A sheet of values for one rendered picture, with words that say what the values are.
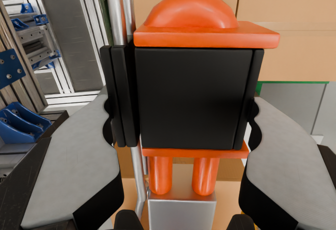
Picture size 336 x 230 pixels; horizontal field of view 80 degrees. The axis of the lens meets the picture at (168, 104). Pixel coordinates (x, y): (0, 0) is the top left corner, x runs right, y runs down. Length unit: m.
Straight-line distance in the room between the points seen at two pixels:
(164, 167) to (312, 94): 1.64
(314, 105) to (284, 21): 1.06
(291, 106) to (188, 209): 1.58
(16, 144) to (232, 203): 0.63
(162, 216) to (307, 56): 0.84
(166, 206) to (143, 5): 0.69
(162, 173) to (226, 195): 0.47
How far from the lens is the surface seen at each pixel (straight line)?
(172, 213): 0.21
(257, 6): 0.83
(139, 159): 0.16
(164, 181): 0.19
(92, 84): 1.31
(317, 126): 1.96
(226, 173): 0.61
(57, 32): 1.29
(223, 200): 0.66
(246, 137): 0.98
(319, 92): 1.79
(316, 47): 0.96
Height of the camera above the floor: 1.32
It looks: 61 degrees down
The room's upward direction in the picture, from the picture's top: 176 degrees counter-clockwise
